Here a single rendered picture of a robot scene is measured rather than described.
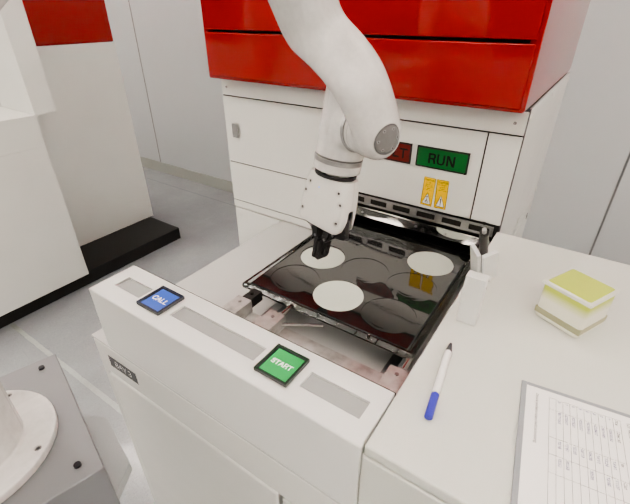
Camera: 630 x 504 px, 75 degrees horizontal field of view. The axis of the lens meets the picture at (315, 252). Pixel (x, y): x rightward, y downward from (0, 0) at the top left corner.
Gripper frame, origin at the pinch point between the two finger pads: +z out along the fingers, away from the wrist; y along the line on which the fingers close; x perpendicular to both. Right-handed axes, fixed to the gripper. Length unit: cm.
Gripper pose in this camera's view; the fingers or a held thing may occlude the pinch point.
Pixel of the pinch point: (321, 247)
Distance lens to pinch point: 79.3
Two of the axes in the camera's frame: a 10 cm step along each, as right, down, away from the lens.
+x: 6.8, -2.6, 6.9
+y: 7.2, 4.4, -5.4
